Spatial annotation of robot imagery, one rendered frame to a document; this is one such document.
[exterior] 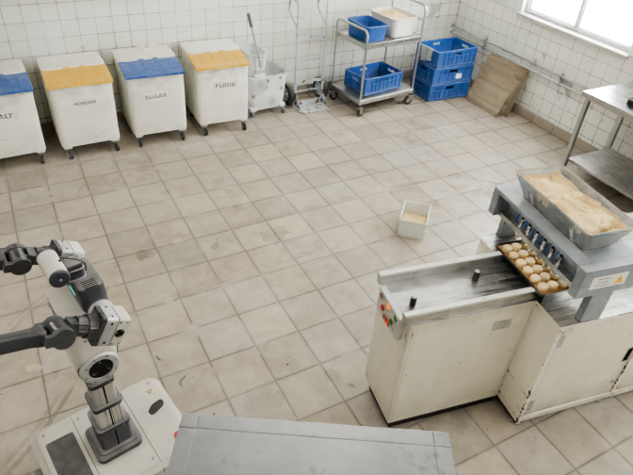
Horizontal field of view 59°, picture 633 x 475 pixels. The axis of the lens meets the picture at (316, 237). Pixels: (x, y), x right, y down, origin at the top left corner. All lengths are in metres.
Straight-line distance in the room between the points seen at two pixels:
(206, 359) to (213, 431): 2.51
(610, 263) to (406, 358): 1.02
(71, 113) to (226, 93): 1.43
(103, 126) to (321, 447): 4.77
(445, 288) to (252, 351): 1.32
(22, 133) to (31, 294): 1.76
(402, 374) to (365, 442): 1.87
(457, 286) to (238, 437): 2.03
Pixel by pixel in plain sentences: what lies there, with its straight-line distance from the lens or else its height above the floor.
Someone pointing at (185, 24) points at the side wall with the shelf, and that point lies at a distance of 6.11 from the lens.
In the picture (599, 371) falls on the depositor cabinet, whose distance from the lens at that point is 3.50.
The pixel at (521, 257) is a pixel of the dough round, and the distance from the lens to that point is 3.13.
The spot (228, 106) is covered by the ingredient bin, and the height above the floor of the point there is 0.29.
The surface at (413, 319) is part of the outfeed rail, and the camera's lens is 2.63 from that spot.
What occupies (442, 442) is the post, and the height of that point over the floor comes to 1.82.
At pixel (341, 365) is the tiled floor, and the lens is 3.54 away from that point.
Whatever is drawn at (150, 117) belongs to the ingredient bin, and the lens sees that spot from 5.61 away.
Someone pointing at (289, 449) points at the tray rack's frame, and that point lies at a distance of 1.03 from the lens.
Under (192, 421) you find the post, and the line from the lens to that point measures 1.07.
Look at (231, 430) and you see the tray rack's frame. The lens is 1.05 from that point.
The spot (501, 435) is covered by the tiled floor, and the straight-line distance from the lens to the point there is 3.46.
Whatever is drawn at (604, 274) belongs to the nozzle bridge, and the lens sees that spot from 2.79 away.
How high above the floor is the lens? 2.69
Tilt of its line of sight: 37 degrees down
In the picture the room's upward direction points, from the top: 5 degrees clockwise
